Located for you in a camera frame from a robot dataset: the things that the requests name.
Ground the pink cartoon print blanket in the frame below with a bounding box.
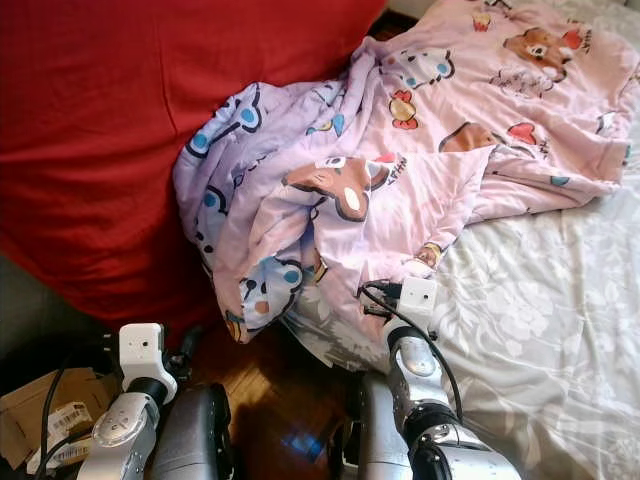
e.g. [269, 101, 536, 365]
[172, 0, 633, 343]

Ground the silver robot left leg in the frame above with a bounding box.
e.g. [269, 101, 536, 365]
[150, 383, 236, 480]

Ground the brown cardboard box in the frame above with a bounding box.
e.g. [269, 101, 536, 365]
[0, 368, 106, 471]

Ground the bed with grey floral sheet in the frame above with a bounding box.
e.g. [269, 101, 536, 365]
[280, 0, 640, 480]

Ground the red pillow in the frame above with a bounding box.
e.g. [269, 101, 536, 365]
[0, 0, 389, 331]

